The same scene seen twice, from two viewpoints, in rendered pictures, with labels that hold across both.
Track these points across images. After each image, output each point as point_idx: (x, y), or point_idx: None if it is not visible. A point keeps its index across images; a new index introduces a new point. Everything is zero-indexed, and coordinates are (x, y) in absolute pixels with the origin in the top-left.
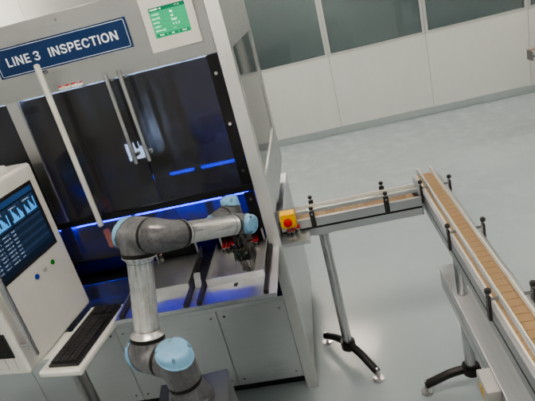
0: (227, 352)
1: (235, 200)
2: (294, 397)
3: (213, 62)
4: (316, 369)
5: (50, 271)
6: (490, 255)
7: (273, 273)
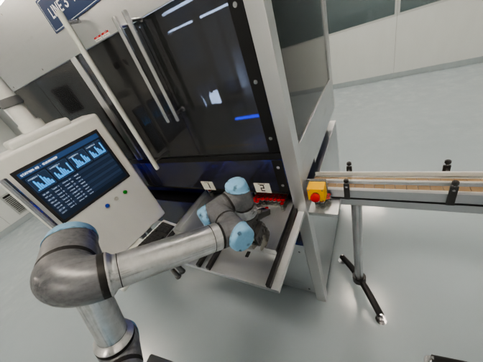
0: None
1: (239, 188)
2: (304, 303)
3: None
4: (328, 284)
5: (123, 199)
6: None
7: (286, 254)
